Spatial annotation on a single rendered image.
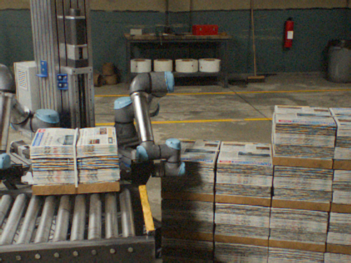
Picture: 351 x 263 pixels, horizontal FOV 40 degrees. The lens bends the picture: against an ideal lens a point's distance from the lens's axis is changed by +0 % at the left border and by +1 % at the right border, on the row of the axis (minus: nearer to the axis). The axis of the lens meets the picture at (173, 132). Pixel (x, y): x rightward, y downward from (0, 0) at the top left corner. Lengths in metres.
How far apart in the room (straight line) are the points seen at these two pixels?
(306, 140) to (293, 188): 0.26
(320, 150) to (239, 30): 6.95
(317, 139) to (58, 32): 1.49
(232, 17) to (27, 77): 6.60
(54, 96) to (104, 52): 6.17
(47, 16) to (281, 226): 1.68
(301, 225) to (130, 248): 1.10
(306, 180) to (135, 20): 6.80
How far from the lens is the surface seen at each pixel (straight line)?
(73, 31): 2.73
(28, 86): 3.02
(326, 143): 2.45
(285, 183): 2.50
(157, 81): 2.48
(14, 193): 2.27
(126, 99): 2.87
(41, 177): 2.17
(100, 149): 2.11
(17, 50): 9.08
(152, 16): 8.94
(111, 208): 2.04
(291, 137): 2.42
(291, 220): 2.58
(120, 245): 1.78
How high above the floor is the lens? 1.68
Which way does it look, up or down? 17 degrees down
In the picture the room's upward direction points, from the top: straight up
